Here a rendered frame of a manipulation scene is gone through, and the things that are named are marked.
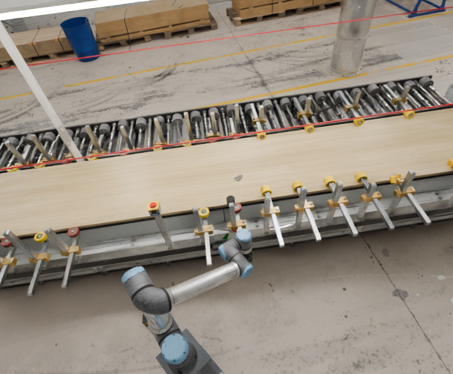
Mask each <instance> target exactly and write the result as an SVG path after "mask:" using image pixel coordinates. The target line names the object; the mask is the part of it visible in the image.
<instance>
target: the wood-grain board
mask: <svg viewBox="0 0 453 374"><path fill-rule="evenodd" d="M452 157H453V108H448V109H443V110H437V111H428V112H422V113H417V114H415V115H414V116H413V117H412V118H410V119H407V118H406V117H405V116H404V115H402V116H396V117H386V118H382V119H372V120H366V121H364V123H363V124H362V125H361V126H356V124H355V123H354V122H351V123H345V124H340V125H331V126H325V127H320V128H314V131H313V132H312V133H307V132H306V130H305V129H304V130H299V131H289V132H284V133H279V134H269V135H266V138H265V139H264V140H259V139H258V137H248V138H243V139H237V140H228V141H223V142H213V143H207V144H202V145H192V146H187V147H182V148H172V149H166V150H161V151H151V152H146V153H140V154H131V155H125V156H120V157H110V158H105V159H99V160H90V161H85V162H79V163H69V164H64V165H54V166H48V167H43V168H34V169H28V170H23V171H13V172H7V173H2V174H0V240H3V239H4V238H5V237H4V236H3V233H4V231H7V230H11V232H12V233H14V235H16V236H17V237H27V236H32V235H36V234H37V233H39V232H45V229H46V228H52V229H53V231H54V232H61V231H67V230H69V229H70V228H72V227H77V228H78V229H81V228H87V227H92V226H101V225H106V224H112V223H121V222H126V221H132V220H141V219H146V218H151V217H154V216H150V214H149V212H148V202H153V201H159V203H160V206H161V216H166V215H171V214H180V213H186V212H191V211H192V207H198V211H199V210H200V209H201V208H208V209H215V208H220V207H225V206H228V205H227V197H228V196H230V195H232V196H233V197H234V198H235V202H236V203H240V204H245V203H254V202H260V201H264V197H263V196H262V194H261V187H262V186H270V188H271V191H272V194H271V195H270V196H271V200H274V199H280V198H285V197H295V196H299V195H298V192H295V191H294V190H293V187H292V184H293V182H295V181H297V180H300V181H302V184H303V186H304V187H305V186H306V188H307V194H314V193H319V192H325V191H330V188H328V187H326V186H325V184H324V181H323V179H324V178H326V177H327V176H332V177H333V178H334V180H335V181H336V182H340V181H342V183H343V188H342V189H344V188H354V187H360V186H363V185H362V184H361V183H358V182H357V181H356V178H355V177H354V175H355V174H356V173H357V172H359V171H364V172H365V174H366V176H367V177H368V179H367V181H368V184H370V183H376V184H379V183H389V182H390V176H393V175H395V174H401V176H402V178H403V179H405V176H406V175H407V173H408V171H410V170H414V171H415V172H416V175H415V176H414V178H419V177H428V176H434V175H438V174H448V173H453V169H452V168H450V167H449V166H448V165H447V161H448V160H450V159H451V158H452ZM241 174H243V178H242V179H241V180H240V181H239V182H236V180H233V177H237V176H238V175H241ZM335 186H336V184H335Z"/></svg>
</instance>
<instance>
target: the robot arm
mask: <svg viewBox="0 0 453 374"><path fill-rule="evenodd" d="M252 245H253V244H252V235H251V233H250V231H249V230H247V229H240V230H238V231H237V233H236V236H234V237H233V238H231V239H230V240H228V241H227V242H226V243H224V244H222V245H221V246H219V247H218V251H219V253H220V255H221V257H222V258H223V260H224V261H227V260H228V261H229V263H228V264H227V265H224V266H221V267H219V268H217V269H213V270H212V271H210V272H207V273H204V274H202V275H199V276H197V277H195V278H192V279H190V280H187V281H184V282H182V283H179V284H178V285H175V286H172V287H170V288H168V289H166V288H164V287H161V288H159V289H157V288H155V286H154V284H153V283H152V281H151V279H150V277H149V276H148V274H147V272H146V270H145V269H144V268H143V267H142V266H137V267H134V268H132V269H130V270H128V271H127V272H126V273H125V274H124V275H123V277H122V282H123V285H124V287H125V288H126V291H127V293H128V295H129V297H130V299H131V300H132V303H133V304H134V306H135V307H136V308H137V309H139V310H140V311H142V313H143V314H144V315H145V317H146V319H147V324H148V327H149V329H150V331H151V333H152V334H153V336H154V338H155V339H156V341H157V343H158V345H159V347H160V349H161V351H162V355H163V357H164V359H165V360H166V361H167V362H168V365H169V368H170V370H171V371H172V372H173V373H175V374H188V373H190V372H191V371H192V370H193V369H194V368H195V366H196V364H197V361H198V352H197V350H196V348H195V346H194V345H193V344H192V343H190V342H188V341H187V340H186V339H185V337H184V335H183V333H182V332H181V331H180V328H179V326H178V325H177V323H176V322H175V320H174V318H173V316H172V314H171V313H170V312H171V311H172V307H173V306H176V305H178V304H180V303H182V302H184V301H187V300H189V299H190V298H193V297H195V296H197V295H199V294H201V293H203V292H206V291H208V290H210V289H212V288H215V287H216V286H219V285H221V284H222V283H226V282H227V281H230V280H232V279H234V278H238V277H240V276H241V278H246V277H247V276H248V275H249V274H250V273H251V272H252V270H253V266H252V264H251V261H252V252H251V251H252Z"/></svg>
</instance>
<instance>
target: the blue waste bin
mask: <svg viewBox="0 0 453 374"><path fill-rule="evenodd" d="M89 21H90V20H89V19H88V18H86V17H75V18H72V19H67V20H65V21H63V22H62V23H61V24H60V27H61V28H62V30H63V32H64V33H65V35H66V37H67V39H68V41H69V43H70V45H71V47H72V48H73V50H74V53H75V54H76V57H77V58H81V57H86V56H95V57H89V58H84V59H79V61H80V62H91V61H94V60H96V59H98V58H99V56H97V55H100V52H99V49H98V47H97V43H96V41H95V38H94V35H93V32H94V31H93V28H92V25H90V23H89ZM90 22H91V21H90ZM92 31H93V32H92Z"/></svg>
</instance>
